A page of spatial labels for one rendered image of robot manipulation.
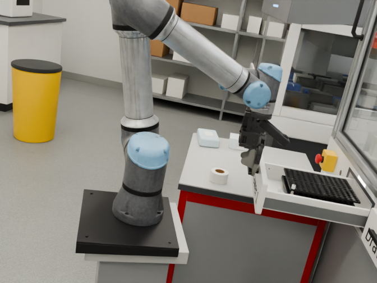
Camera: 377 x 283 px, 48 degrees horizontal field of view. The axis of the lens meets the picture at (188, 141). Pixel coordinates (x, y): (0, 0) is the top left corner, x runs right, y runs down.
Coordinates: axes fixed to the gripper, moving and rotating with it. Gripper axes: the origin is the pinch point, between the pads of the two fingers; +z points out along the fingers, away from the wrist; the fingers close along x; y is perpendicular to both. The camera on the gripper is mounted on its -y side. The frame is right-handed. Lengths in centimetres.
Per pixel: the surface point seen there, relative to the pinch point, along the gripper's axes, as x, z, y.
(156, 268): 31.0, 23.1, 25.1
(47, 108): -199, 59, 154
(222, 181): -15.4, 12.9, 8.8
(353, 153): -13.8, -7.9, -34.9
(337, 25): -80, -49, -33
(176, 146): -252, 90, 45
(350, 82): -41, -29, -35
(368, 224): 19.0, 2.6, -33.4
